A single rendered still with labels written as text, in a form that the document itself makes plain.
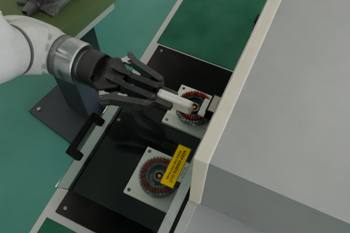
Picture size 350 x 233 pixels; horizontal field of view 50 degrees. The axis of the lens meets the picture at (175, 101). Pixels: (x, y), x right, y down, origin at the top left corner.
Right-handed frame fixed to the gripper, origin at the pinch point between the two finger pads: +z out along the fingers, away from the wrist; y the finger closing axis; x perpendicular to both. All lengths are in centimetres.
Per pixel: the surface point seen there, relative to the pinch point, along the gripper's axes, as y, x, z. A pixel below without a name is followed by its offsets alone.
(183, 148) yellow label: 3.5, -11.6, 3.5
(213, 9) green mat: -66, -43, -15
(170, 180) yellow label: 10.9, -11.6, 4.2
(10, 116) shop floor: -16, -118, -107
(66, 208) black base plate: 22, -41, -23
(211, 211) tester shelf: 14.6, -6.6, 14.2
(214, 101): -21.6, -31.1, 2.5
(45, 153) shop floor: -6, -118, -77
